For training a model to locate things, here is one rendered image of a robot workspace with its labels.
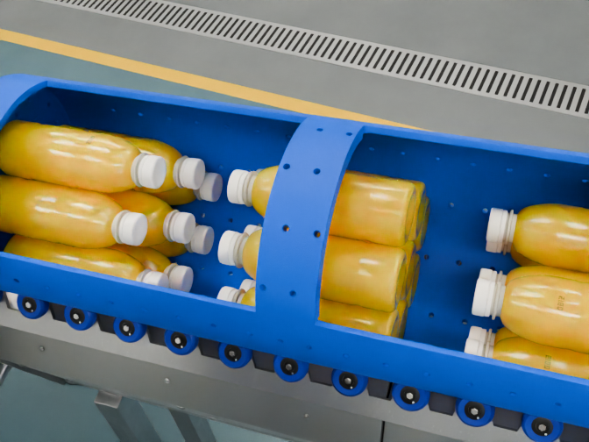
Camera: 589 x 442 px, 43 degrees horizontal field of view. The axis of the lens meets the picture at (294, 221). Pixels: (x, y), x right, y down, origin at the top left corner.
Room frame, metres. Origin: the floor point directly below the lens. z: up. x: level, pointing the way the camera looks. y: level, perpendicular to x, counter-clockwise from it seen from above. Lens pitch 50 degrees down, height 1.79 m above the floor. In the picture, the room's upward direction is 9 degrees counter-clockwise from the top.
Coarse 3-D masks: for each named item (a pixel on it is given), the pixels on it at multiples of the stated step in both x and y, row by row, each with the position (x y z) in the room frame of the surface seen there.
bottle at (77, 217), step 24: (0, 192) 0.65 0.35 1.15; (24, 192) 0.65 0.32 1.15; (48, 192) 0.64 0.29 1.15; (72, 192) 0.63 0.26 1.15; (96, 192) 0.64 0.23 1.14; (0, 216) 0.63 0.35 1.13; (24, 216) 0.62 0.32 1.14; (48, 216) 0.61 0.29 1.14; (72, 216) 0.60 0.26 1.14; (96, 216) 0.60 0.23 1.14; (120, 216) 0.60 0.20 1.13; (48, 240) 0.60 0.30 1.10; (72, 240) 0.59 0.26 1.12; (96, 240) 0.58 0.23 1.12; (120, 240) 0.58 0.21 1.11
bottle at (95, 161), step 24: (24, 120) 0.73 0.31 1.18; (0, 144) 0.70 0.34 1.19; (24, 144) 0.69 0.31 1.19; (48, 144) 0.68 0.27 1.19; (72, 144) 0.67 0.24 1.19; (96, 144) 0.66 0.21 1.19; (120, 144) 0.66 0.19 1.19; (24, 168) 0.67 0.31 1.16; (48, 168) 0.66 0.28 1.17; (72, 168) 0.65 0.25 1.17; (96, 168) 0.64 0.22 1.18; (120, 168) 0.63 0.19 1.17
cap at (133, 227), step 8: (128, 216) 0.60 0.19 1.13; (136, 216) 0.59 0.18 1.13; (144, 216) 0.60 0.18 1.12; (120, 224) 0.59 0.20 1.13; (128, 224) 0.58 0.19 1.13; (136, 224) 0.59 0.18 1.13; (144, 224) 0.60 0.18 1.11; (120, 232) 0.58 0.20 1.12; (128, 232) 0.58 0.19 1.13; (136, 232) 0.58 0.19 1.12; (144, 232) 0.59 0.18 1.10; (128, 240) 0.57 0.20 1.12; (136, 240) 0.58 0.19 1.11
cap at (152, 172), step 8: (144, 160) 0.64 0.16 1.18; (152, 160) 0.64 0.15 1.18; (160, 160) 0.64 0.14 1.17; (144, 168) 0.63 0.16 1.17; (152, 168) 0.63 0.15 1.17; (160, 168) 0.64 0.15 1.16; (144, 176) 0.62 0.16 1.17; (152, 176) 0.62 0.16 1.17; (160, 176) 0.63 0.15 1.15; (144, 184) 0.62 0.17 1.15; (152, 184) 0.62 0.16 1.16; (160, 184) 0.63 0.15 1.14
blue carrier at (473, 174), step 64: (0, 128) 0.68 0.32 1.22; (128, 128) 0.81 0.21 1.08; (192, 128) 0.76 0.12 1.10; (256, 128) 0.72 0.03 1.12; (320, 128) 0.59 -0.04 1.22; (384, 128) 0.59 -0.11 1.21; (320, 192) 0.50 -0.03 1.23; (448, 192) 0.61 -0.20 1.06; (512, 192) 0.58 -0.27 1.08; (576, 192) 0.55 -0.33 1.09; (0, 256) 0.57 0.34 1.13; (192, 256) 0.66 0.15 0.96; (320, 256) 0.44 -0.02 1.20; (448, 256) 0.57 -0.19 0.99; (192, 320) 0.46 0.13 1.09; (256, 320) 0.43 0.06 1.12; (448, 320) 0.49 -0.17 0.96; (448, 384) 0.34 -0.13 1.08; (512, 384) 0.32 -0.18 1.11; (576, 384) 0.30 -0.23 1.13
